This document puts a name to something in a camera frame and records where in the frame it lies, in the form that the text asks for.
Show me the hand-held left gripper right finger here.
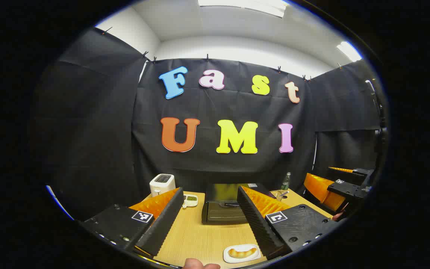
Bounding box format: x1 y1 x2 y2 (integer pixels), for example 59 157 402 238
237 186 341 260

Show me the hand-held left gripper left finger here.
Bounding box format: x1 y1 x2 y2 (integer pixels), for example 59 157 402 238
79 188 184 257

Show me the black electric oven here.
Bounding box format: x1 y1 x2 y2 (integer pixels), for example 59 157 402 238
201 183 275 225

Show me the long golden bread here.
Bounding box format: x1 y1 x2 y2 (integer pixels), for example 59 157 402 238
228 247 257 259

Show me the white toaster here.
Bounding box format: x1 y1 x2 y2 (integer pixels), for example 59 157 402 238
149 174 176 197

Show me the white plate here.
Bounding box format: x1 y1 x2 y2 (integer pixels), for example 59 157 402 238
223 244 267 264

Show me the ceiling light panel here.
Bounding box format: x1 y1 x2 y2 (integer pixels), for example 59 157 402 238
336 41 363 62
198 0 289 18

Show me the black backdrop cloth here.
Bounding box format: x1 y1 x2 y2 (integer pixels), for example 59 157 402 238
32 27 387 221

